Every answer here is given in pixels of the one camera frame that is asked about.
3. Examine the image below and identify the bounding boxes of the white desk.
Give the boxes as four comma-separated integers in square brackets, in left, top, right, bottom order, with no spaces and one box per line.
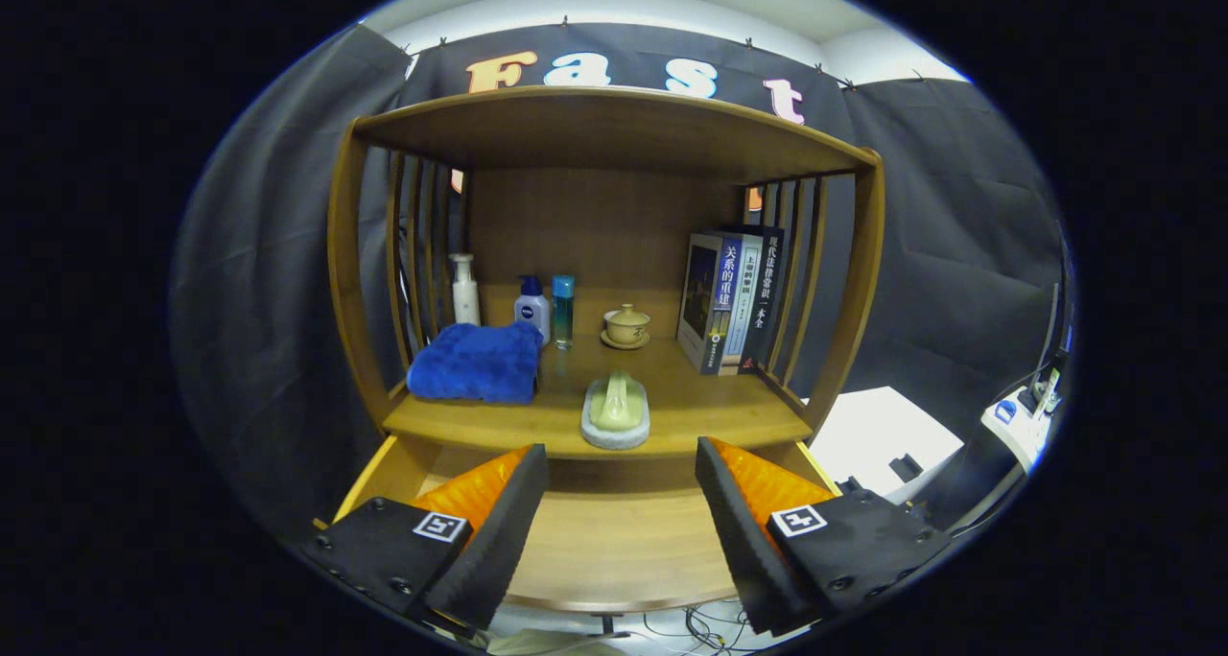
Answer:
[980,387,1056,475]

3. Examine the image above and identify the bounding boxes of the wooden drawer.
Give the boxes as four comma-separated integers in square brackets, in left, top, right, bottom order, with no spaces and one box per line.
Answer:
[312,433,845,614]

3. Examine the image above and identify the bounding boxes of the blue towel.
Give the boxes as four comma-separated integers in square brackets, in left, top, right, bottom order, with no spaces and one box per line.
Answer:
[406,322,545,406]

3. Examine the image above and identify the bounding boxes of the green scrub brush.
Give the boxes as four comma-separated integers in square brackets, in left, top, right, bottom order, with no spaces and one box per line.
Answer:
[580,369,651,451]

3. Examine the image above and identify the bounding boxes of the white spine book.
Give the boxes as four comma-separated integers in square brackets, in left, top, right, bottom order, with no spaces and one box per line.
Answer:
[720,232,766,369]

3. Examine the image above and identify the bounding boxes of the black floor cables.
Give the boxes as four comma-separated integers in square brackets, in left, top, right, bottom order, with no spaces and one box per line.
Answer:
[643,603,759,652]

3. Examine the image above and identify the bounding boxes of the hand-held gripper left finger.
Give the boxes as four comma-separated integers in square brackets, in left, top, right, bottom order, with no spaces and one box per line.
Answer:
[305,443,551,638]

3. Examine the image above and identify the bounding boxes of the beige lidded teacup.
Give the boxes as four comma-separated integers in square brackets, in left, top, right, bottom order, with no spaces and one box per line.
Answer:
[601,303,652,351]

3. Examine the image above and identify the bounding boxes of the teal blue bottle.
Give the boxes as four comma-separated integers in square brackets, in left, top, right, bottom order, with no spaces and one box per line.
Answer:
[551,274,577,351]

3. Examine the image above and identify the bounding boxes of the blue spine book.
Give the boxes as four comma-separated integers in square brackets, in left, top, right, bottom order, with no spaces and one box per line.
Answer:
[676,232,744,377]

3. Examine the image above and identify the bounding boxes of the black spine book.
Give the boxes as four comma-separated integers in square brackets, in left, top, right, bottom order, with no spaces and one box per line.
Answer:
[729,224,786,367]

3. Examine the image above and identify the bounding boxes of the wooden countertop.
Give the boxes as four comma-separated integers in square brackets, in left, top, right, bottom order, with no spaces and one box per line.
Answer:
[382,335,815,460]

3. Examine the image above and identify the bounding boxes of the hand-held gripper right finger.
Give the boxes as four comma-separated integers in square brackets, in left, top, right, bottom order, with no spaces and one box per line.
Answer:
[695,436,954,637]

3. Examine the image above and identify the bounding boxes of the white pump bottle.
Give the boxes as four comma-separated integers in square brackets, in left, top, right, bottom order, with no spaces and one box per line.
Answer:
[449,253,482,327]

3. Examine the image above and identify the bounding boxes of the white bottle with blue cap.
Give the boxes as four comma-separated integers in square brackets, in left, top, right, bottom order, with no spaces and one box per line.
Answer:
[514,274,552,348]

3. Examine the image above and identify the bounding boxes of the white drawer unit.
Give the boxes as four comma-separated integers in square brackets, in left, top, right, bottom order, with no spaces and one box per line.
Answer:
[809,386,965,508]

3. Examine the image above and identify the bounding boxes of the wooden cabinet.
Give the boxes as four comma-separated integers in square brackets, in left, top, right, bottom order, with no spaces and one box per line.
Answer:
[326,85,886,636]

